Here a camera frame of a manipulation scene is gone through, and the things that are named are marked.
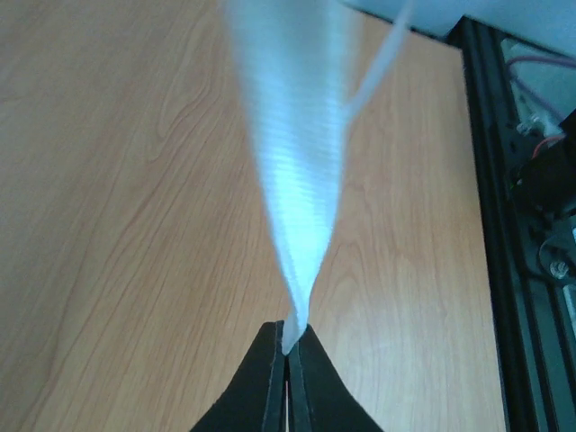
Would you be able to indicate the black aluminium frame rail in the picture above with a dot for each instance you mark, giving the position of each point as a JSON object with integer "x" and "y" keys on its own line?
{"x": 527, "y": 191}

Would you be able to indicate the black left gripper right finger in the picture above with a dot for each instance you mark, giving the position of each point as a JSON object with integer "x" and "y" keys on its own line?
{"x": 317, "y": 398}

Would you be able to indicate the white shoelace of red shoe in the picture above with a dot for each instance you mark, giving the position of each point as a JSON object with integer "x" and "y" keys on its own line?
{"x": 295, "y": 62}

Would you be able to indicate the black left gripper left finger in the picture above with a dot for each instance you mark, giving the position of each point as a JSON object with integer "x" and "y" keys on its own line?
{"x": 254, "y": 400}

